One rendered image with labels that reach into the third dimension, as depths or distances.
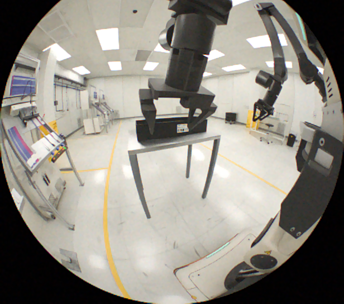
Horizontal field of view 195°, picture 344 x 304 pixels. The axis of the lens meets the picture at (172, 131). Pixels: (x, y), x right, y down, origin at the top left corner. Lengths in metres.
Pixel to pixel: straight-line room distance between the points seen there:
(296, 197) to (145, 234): 1.07
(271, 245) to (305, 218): 0.13
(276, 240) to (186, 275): 0.55
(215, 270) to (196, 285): 0.15
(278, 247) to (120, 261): 1.03
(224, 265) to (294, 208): 0.67
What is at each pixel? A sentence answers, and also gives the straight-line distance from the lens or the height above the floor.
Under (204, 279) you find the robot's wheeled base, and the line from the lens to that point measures 0.80.
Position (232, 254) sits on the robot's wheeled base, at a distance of 0.85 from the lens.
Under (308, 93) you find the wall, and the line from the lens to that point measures 5.87.
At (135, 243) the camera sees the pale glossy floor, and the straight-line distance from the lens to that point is 1.11.
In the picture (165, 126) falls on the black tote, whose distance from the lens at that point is 0.69.
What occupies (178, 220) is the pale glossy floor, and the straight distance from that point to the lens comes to 1.15.
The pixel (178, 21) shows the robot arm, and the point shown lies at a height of 1.16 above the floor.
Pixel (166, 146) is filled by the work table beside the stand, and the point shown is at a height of 0.79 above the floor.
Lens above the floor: 1.05
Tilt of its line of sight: 17 degrees down
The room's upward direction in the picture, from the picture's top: straight up
